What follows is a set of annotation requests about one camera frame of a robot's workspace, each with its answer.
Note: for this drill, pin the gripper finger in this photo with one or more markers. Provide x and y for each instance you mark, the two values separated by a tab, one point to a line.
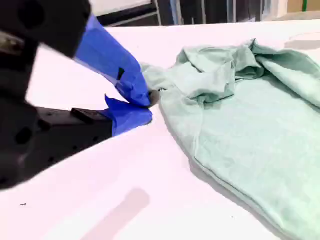
125	117
107	57

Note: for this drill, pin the pale green T-shirt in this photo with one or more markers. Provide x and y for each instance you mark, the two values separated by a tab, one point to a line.
245	130

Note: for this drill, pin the white board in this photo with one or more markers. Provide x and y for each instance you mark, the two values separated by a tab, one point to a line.
120	6

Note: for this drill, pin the green tape strip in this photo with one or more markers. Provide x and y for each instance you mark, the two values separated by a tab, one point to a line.
305	5

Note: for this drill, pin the wood-coloured panel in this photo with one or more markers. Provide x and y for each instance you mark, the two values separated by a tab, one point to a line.
315	5

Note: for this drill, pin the grey metal frame leg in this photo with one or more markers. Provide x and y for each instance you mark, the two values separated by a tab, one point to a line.
157	12

